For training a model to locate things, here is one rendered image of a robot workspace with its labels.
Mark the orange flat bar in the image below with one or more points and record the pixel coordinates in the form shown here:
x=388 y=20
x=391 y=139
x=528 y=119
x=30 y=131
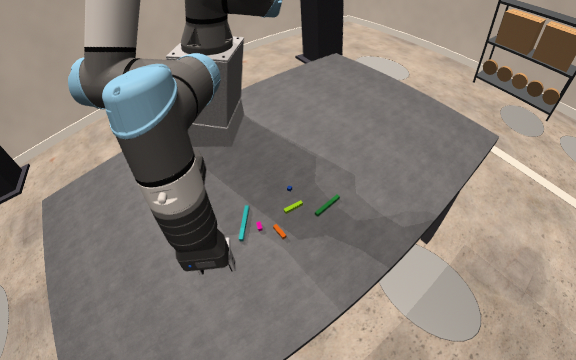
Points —
x=279 y=231

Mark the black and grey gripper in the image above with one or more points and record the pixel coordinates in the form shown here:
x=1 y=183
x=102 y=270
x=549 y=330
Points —
x=188 y=222

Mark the turquoise rod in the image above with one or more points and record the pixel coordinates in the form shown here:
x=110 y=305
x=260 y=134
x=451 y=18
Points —
x=243 y=224

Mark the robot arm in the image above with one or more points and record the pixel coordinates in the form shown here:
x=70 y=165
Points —
x=149 y=108

